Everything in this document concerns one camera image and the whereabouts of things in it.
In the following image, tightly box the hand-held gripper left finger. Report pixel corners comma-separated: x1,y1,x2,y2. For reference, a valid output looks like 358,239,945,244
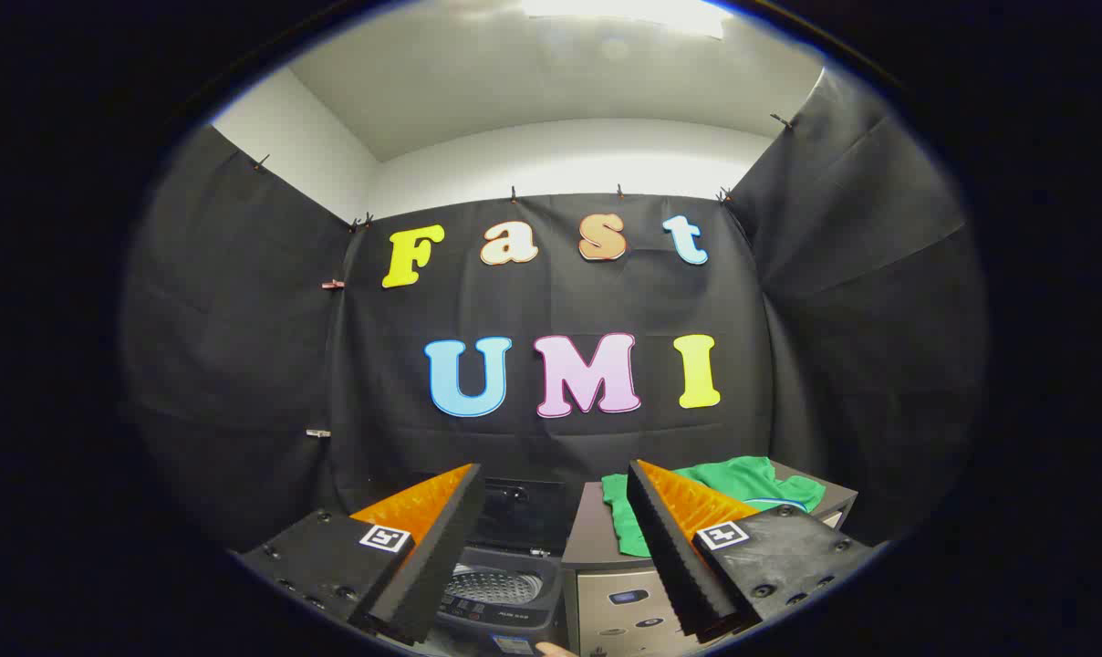
239,464,484,646

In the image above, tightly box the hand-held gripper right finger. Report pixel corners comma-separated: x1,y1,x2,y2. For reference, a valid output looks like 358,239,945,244
626,459,876,641

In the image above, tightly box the grey washing machine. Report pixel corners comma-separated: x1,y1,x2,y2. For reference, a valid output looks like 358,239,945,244
405,474,575,657

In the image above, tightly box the green polo shirt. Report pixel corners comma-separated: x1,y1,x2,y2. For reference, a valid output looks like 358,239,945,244
602,456,826,558

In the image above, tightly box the grey cabinet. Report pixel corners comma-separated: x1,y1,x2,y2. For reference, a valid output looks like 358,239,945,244
562,461,858,657

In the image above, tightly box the black backdrop cloth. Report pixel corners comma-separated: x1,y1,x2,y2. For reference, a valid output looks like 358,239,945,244
122,68,985,558

